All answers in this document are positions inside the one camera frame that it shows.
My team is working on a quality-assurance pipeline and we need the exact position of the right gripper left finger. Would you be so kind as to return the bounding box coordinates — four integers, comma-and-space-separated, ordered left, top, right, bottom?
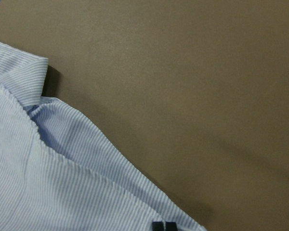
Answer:
152, 221, 165, 231

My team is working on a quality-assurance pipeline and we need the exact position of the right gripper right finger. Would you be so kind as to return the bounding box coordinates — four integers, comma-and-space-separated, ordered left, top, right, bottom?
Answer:
165, 221, 177, 231

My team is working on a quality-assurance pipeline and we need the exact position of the blue white striped shirt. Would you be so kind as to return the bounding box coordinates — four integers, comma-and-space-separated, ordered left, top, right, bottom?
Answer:
0, 42, 204, 231

